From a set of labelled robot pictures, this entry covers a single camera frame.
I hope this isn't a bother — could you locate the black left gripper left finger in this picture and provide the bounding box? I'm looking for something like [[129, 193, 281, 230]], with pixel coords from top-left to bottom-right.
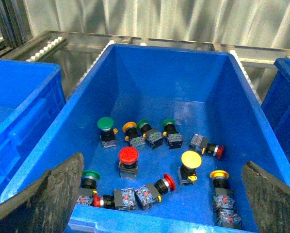
[[0, 152, 84, 233]]

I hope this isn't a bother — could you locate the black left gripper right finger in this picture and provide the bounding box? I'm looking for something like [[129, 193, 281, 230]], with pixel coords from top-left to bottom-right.
[[242, 161, 290, 233]]

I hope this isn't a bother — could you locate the large yellow mushroom button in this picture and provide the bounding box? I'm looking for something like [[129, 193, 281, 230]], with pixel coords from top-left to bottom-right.
[[178, 150, 202, 185]]

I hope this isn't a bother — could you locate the red mushroom button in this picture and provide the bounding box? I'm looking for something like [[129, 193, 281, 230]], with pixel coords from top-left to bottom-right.
[[118, 147, 139, 181]]

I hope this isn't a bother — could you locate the blue bin with buttons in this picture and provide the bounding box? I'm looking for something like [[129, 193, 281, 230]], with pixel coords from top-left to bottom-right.
[[0, 45, 290, 233]]

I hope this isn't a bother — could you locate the contact block front right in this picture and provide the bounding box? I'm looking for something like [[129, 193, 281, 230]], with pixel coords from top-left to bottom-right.
[[216, 209, 242, 230]]

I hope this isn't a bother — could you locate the green button front left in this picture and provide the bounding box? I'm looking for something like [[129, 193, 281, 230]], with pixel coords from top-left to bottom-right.
[[76, 170, 100, 206]]

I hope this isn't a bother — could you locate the green button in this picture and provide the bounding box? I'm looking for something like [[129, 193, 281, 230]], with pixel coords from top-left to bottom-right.
[[97, 116, 118, 149], [161, 118, 183, 149], [137, 119, 164, 149], [76, 170, 100, 206]]

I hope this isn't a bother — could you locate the yellow button front right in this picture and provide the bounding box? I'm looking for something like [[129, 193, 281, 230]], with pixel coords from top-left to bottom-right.
[[209, 170, 235, 211]]

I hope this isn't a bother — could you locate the green button far left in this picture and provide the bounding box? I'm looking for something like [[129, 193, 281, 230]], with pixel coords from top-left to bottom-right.
[[97, 116, 118, 149]]

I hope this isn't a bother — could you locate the red button lying centre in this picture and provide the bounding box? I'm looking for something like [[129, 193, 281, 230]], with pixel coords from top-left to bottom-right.
[[134, 173, 176, 210]]

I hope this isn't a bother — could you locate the blue middle bin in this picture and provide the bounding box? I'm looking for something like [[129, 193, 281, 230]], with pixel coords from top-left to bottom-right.
[[261, 58, 290, 163]]

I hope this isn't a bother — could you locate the small yellow button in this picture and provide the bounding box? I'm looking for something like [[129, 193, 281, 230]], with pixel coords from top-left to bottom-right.
[[122, 122, 145, 151]]

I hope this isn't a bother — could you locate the blue bin far left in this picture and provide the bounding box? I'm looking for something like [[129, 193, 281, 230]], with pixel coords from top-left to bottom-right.
[[0, 59, 66, 197]]

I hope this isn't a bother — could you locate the green button right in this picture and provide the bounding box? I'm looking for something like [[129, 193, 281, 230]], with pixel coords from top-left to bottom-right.
[[161, 118, 183, 149]]

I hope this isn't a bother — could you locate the green button middle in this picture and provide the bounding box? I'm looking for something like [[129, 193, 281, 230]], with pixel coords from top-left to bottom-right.
[[137, 119, 164, 149]]

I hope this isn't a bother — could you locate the metal roller rack frame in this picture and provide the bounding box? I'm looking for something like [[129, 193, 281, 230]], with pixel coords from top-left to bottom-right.
[[0, 31, 290, 103]]

